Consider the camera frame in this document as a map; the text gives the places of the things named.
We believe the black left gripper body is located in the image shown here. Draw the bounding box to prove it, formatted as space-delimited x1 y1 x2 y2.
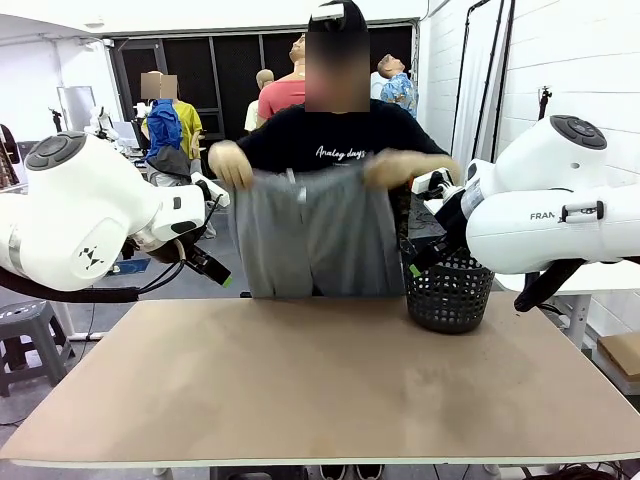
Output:
186 244 218 276

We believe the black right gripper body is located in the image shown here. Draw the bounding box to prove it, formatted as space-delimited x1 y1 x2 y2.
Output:
430 187 474 254

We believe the black perforated plastic basket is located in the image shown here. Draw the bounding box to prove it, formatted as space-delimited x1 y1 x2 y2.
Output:
403 247 496 335

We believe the grey shorts garment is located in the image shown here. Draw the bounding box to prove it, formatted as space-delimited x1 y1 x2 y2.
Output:
228 167 406 300

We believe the person's left forearm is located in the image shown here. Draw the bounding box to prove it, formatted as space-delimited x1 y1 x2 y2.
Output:
407 152 464 187

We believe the person's left hand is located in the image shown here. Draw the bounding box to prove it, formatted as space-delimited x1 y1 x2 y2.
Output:
363 149 417 194

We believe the person's right hand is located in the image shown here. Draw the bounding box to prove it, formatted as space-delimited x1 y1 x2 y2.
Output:
208 141 255 190

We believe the person in yellow shirt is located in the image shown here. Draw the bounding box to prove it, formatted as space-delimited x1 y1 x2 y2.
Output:
141 71 195 187

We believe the person in black T-shirt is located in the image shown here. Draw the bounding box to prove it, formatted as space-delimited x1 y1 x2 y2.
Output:
237 0 451 297

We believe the mannequin in blue floral shirt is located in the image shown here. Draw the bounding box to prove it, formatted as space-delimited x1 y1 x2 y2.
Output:
377 53 420 120

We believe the black curved pipe stand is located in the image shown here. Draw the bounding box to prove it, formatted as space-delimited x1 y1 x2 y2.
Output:
449 0 494 149

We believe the white side table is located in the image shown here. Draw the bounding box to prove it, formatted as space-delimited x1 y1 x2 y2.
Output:
492 259 640 351

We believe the black straight pole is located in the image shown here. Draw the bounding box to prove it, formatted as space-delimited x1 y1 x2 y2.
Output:
491 0 517 161

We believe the small white background robot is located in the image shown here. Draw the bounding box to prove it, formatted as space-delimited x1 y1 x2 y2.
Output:
83 105 122 142

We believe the mannequin in red crop top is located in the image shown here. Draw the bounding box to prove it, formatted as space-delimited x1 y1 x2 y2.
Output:
257 33 309 121

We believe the grey plastic stool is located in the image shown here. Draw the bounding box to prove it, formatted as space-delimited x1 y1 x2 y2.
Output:
0 299 77 399

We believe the brown cardboard box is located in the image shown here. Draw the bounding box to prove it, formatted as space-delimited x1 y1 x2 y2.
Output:
597 332 640 385

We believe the dark patterned hanging garment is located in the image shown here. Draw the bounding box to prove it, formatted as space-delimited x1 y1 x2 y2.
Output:
0 123 25 187

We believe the black baseball cap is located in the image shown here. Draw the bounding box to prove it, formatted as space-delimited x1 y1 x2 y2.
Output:
308 0 370 34

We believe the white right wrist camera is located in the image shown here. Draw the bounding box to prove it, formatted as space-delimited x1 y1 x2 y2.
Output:
410 168 467 202

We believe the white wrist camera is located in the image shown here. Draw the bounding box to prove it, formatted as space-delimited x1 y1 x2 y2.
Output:
410 168 467 202
189 172 232 207

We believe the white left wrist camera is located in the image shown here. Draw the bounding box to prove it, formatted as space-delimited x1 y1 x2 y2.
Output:
189 172 232 207

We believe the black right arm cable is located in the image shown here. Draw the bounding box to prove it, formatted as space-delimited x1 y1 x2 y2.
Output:
514 257 587 314

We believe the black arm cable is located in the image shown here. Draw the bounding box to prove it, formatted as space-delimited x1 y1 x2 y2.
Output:
0 192 224 304
514 257 587 314

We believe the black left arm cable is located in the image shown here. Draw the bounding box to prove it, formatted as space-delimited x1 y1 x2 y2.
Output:
0 192 224 304

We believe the grey framed wall board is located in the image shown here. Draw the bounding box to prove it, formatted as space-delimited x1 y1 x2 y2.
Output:
56 85 96 135

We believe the black red cable bundle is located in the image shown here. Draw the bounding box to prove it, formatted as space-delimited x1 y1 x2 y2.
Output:
519 462 612 480

